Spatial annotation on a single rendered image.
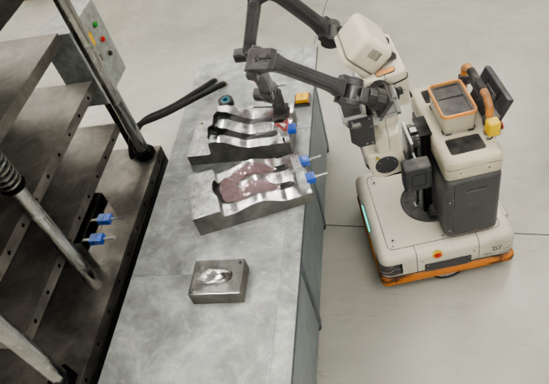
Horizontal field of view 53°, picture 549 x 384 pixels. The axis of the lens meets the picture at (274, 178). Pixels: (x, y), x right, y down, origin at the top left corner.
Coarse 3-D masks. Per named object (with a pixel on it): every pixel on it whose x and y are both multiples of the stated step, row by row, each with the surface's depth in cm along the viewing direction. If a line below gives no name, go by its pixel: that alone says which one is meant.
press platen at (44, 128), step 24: (48, 96) 239; (72, 96) 234; (24, 120) 230; (48, 120) 226; (72, 120) 223; (0, 144) 222; (24, 144) 218; (48, 144) 214; (24, 168) 207; (48, 168) 205; (0, 192) 200; (0, 216) 191; (24, 216) 190; (0, 240) 183; (0, 264) 177
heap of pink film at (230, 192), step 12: (240, 168) 236; (252, 168) 234; (264, 168) 235; (228, 180) 236; (240, 180) 235; (252, 180) 229; (264, 180) 229; (228, 192) 231; (240, 192) 229; (252, 192) 226
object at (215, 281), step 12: (204, 264) 210; (216, 264) 209; (228, 264) 208; (240, 264) 206; (192, 276) 208; (204, 276) 208; (216, 276) 208; (228, 276) 206; (240, 276) 203; (192, 288) 204; (204, 288) 203; (216, 288) 201; (228, 288) 200; (240, 288) 200; (192, 300) 205; (204, 300) 204; (216, 300) 203; (228, 300) 203; (240, 300) 202
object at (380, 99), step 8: (376, 88) 203; (384, 88) 204; (368, 96) 200; (376, 96) 200; (384, 96) 200; (368, 104) 201; (376, 104) 200; (384, 104) 201; (392, 104) 199; (376, 112) 205; (384, 112) 201
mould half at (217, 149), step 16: (240, 112) 264; (256, 112) 265; (272, 112) 261; (240, 128) 257; (256, 128) 256; (272, 128) 253; (192, 144) 263; (208, 144) 250; (224, 144) 249; (240, 144) 250; (256, 144) 249; (272, 144) 246; (288, 144) 245; (192, 160) 259; (208, 160) 258; (224, 160) 257; (240, 160) 256
